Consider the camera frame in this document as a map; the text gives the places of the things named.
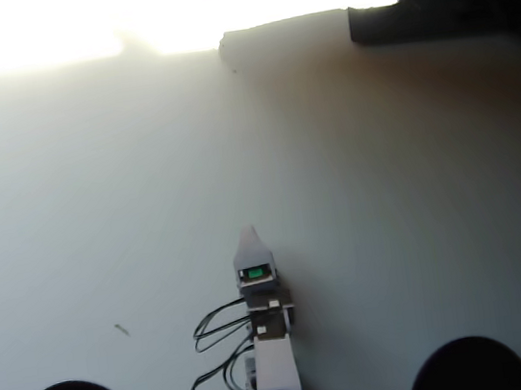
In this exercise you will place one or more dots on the dark box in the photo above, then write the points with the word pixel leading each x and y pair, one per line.
pixel 448 8

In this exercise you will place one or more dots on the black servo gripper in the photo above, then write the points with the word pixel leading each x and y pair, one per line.
pixel 268 317

